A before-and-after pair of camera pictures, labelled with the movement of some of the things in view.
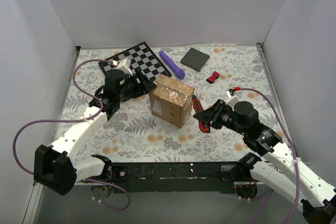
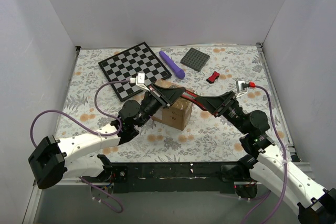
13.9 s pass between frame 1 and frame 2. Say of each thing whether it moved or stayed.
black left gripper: moved
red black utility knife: moved
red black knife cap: stayed
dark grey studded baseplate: stayed
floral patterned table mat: stayed
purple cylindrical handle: stayed
